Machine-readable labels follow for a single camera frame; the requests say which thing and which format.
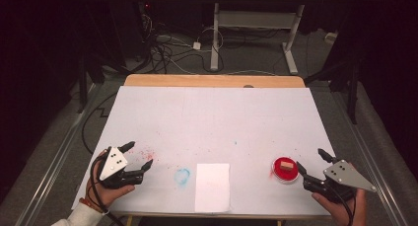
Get person's right hand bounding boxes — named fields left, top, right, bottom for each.
left=311, top=163, right=368, bottom=226

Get tangle of floor cables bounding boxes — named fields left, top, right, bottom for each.
left=137, top=13, right=228, bottom=76

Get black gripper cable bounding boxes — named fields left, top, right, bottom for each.
left=334, top=186, right=359, bottom=226
left=89, top=154, right=126, bottom=226

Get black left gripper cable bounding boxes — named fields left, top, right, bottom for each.
left=89, top=154, right=126, bottom=226

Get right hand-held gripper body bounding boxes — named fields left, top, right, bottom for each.
left=303, top=159, right=378, bottom=205

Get brown wrist band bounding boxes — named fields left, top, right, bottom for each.
left=78, top=197, right=106, bottom=216

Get black stand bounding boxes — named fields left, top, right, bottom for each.
left=76, top=51, right=106, bottom=115
left=305, top=52, right=361, bottom=125

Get white paper sheet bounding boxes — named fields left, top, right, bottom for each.
left=194, top=163, right=232, bottom=214

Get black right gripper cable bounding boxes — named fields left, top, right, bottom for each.
left=334, top=186, right=359, bottom=226

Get black floor cable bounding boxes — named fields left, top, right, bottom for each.
left=81, top=92, right=118, bottom=155

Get wooden table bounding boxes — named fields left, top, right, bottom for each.
left=111, top=73, right=333, bottom=226

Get person's left hand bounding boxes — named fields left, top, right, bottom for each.
left=85, top=148, right=136, bottom=208

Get metal floor rail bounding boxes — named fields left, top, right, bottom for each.
left=330, top=90, right=410, bottom=226
left=22, top=83, right=101, bottom=226

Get desk with white legs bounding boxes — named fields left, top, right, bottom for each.
left=196, top=0, right=350, bottom=76

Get small wooden stamp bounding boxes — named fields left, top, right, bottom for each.
left=279, top=160, right=295, bottom=173

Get white power strip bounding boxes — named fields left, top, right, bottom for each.
left=324, top=32, right=339, bottom=45

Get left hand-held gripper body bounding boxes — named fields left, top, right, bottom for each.
left=97, top=146, right=146, bottom=189

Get round red ink pad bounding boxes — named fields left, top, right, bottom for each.
left=271, top=156, right=301, bottom=184

